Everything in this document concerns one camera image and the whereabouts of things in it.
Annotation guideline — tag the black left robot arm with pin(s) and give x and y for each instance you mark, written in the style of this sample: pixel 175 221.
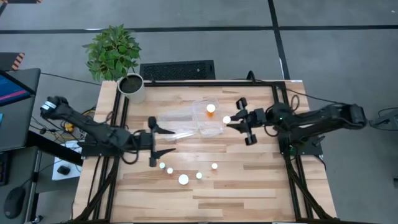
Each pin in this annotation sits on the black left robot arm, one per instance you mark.
pixel 93 127

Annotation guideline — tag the grey floor stand base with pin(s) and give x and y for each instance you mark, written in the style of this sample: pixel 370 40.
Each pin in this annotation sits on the grey floor stand base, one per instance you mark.
pixel 387 121

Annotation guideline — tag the black computer mouse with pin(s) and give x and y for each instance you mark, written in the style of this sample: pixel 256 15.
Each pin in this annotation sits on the black computer mouse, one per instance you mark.
pixel 14 202

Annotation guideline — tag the computer monitor blue screen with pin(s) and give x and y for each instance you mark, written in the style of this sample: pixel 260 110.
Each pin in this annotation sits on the computer monitor blue screen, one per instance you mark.
pixel 12 91

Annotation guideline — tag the small pale yellow pill bottle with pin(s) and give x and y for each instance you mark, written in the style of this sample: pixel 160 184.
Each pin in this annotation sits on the small pale yellow pill bottle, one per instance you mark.
pixel 226 119

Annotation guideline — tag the green plant in white pot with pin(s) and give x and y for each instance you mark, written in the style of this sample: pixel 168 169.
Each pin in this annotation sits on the green plant in white pot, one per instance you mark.
pixel 112 53

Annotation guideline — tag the clear plastic bin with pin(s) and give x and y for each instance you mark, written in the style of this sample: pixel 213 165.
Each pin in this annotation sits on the clear plastic bin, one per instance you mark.
pixel 214 129
pixel 174 124

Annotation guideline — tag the large orange pill bottle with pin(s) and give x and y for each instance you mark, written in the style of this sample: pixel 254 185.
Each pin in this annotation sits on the large orange pill bottle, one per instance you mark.
pixel 211 108

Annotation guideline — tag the white floor box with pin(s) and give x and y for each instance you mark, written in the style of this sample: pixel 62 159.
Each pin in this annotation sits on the white floor box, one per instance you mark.
pixel 73 174

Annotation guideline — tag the small white ball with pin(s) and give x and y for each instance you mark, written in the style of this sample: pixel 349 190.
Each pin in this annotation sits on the small white ball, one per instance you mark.
pixel 169 170

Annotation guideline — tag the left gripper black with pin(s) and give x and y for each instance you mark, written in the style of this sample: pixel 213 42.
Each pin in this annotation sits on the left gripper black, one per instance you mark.
pixel 143 140

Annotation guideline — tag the black hazard-striped floor mat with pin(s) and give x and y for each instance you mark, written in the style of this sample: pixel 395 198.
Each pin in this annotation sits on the black hazard-striped floor mat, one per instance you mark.
pixel 9 60

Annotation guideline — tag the small white-capped pill bottle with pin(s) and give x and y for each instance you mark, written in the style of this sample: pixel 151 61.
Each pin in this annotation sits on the small white-capped pill bottle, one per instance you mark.
pixel 199 175
pixel 162 165
pixel 214 165

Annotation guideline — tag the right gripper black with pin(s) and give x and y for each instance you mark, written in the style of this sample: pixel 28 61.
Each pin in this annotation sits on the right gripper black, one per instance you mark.
pixel 256 117

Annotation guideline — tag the large white-capped pill bottle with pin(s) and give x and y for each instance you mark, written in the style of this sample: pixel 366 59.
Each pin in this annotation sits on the large white-capped pill bottle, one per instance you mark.
pixel 183 179

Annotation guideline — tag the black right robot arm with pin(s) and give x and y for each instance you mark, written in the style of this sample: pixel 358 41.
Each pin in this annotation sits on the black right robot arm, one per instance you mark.
pixel 326 119

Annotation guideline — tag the small black device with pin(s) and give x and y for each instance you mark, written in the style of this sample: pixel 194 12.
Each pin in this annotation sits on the small black device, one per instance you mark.
pixel 63 170

